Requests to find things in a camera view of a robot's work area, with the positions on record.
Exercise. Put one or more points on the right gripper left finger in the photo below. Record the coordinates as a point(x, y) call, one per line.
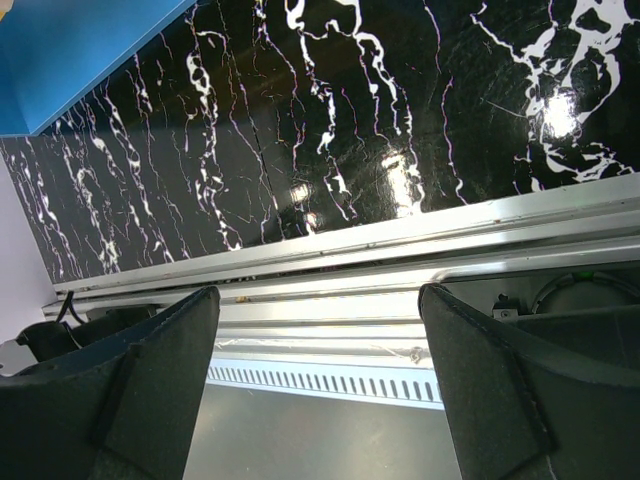
point(124, 407)

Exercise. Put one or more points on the colourful wooden bookshelf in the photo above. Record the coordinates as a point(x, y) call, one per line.
point(54, 52)

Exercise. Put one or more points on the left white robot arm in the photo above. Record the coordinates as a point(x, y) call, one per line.
point(69, 332)

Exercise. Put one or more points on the slotted white cable duct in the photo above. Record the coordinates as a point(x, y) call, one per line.
point(405, 387)

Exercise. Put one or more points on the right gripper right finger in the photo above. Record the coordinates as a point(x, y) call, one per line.
point(552, 396)

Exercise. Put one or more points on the black marble pattern mat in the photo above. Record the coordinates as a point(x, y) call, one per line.
point(245, 123)

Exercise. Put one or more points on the aluminium rail frame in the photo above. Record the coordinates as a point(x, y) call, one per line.
point(351, 296)

